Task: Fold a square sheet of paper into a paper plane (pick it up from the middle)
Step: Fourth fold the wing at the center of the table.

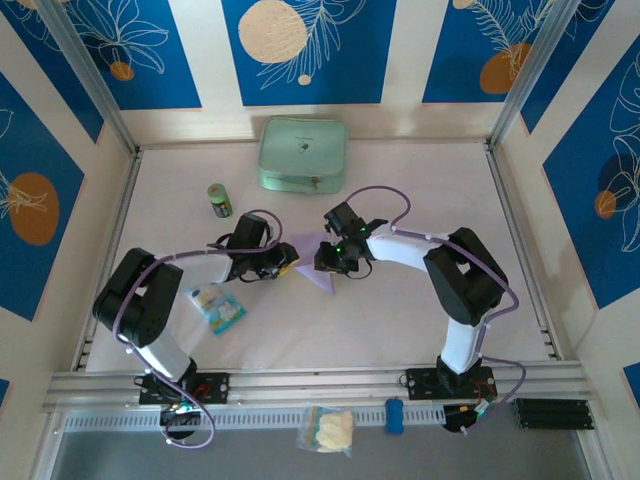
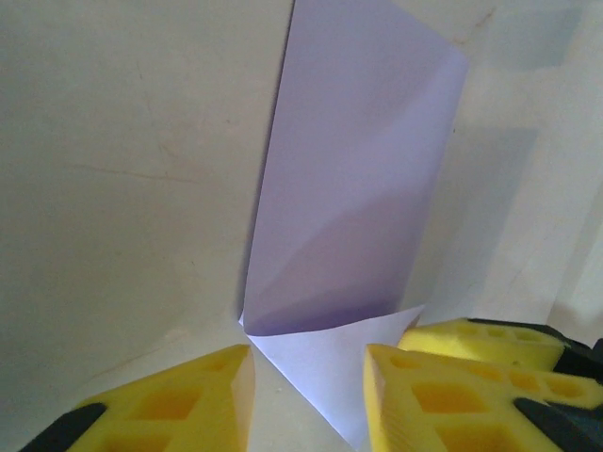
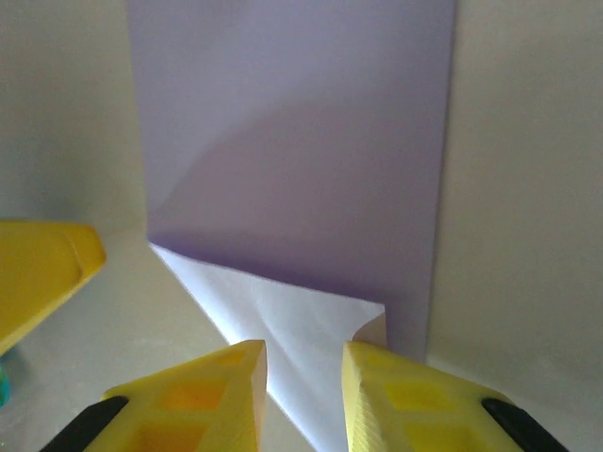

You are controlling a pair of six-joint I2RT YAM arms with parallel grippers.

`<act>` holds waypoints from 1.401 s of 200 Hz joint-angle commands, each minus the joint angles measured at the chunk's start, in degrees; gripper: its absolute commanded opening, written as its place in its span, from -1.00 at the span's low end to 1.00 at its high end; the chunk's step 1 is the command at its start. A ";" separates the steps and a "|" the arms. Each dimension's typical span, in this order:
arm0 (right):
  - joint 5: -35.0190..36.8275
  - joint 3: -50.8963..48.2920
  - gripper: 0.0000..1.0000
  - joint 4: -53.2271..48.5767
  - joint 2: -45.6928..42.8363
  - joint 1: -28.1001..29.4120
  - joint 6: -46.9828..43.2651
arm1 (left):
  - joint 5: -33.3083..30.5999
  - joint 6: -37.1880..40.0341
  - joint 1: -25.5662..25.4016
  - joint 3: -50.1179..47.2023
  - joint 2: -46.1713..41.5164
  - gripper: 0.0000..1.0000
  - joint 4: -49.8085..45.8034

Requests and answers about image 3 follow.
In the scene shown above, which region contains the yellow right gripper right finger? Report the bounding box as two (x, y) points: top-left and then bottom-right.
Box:
(341, 341), (566, 452)

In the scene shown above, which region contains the lavender paper sheet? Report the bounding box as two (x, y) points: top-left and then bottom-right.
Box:
(125, 0), (458, 452)

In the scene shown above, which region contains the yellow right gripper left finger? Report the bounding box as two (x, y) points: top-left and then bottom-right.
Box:
(44, 339), (269, 452)

